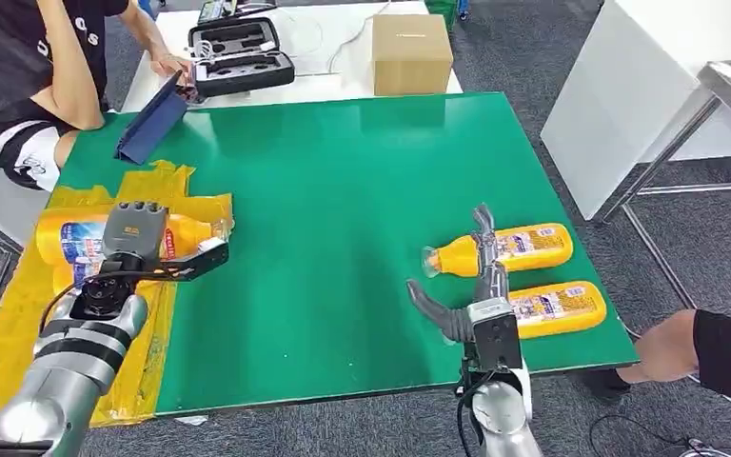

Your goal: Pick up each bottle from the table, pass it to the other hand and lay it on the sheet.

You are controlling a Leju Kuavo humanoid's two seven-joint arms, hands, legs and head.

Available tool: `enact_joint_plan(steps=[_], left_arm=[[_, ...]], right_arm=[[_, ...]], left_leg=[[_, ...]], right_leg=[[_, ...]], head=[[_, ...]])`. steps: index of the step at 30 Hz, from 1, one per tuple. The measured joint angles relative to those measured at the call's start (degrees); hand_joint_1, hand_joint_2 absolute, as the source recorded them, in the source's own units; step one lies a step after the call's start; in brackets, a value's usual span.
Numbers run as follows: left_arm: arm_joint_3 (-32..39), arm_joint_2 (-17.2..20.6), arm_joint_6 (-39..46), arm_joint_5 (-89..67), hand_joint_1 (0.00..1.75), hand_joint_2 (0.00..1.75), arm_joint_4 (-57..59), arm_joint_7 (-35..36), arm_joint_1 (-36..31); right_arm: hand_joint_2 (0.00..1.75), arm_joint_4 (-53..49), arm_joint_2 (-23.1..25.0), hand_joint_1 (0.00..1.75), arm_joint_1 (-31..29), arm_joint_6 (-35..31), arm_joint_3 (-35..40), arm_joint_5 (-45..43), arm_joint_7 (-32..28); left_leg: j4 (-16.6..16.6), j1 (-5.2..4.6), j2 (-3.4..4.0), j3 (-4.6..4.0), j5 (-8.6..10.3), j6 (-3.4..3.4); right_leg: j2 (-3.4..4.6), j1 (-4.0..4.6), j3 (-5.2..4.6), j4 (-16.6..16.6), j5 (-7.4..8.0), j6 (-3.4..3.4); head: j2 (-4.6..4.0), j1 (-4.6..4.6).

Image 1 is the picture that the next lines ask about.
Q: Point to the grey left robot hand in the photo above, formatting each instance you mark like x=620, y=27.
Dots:
x=132, y=230

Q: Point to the white table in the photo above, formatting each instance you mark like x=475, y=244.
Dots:
x=315, y=38

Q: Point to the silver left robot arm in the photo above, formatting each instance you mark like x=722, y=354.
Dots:
x=69, y=372

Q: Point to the seated person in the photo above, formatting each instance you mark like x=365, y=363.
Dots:
x=0, y=75

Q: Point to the white panel desk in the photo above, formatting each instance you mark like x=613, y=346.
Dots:
x=624, y=82

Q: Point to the green crate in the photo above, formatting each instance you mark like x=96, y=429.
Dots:
x=444, y=9

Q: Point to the brown cardboard box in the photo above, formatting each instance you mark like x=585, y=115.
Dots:
x=411, y=57

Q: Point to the orange detergent bottle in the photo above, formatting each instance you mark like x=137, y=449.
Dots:
x=542, y=246
x=53, y=238
x=567, y=309
x=63, y=279

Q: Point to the blue tablet case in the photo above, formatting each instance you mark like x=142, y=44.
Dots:
x=151, y=126

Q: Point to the green table mat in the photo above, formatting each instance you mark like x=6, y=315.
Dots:
x=340, y=221

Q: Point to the black open tool case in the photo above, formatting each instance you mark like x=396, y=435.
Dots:
x=246, y=69

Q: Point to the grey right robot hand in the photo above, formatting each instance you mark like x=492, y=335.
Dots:
x=457, y=325

